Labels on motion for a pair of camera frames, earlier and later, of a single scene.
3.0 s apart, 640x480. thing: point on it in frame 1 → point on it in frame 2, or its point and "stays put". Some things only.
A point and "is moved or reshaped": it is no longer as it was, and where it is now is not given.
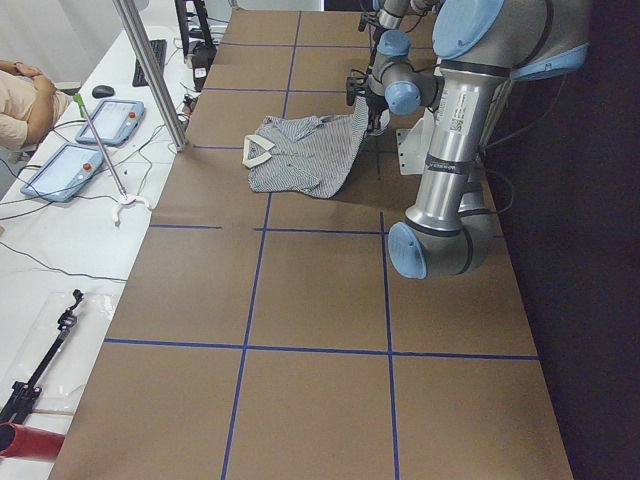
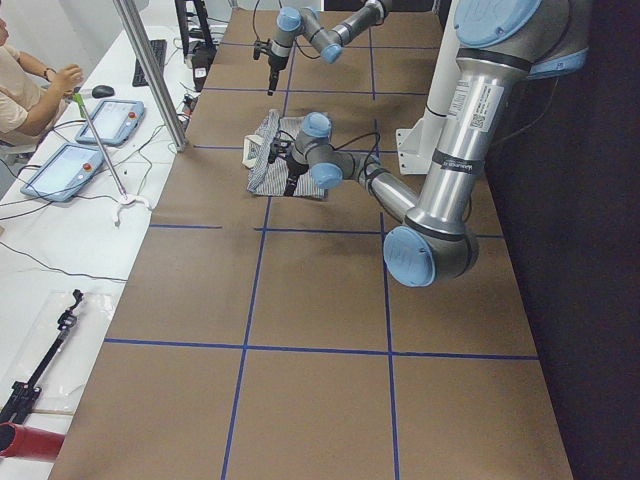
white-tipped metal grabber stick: [127, 200] stays put
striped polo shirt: [305, 155] is moved or reshaped
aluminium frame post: [151, 73] stays put
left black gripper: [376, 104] → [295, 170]
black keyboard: [159, 48] stays put
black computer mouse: [100, 91] stays put
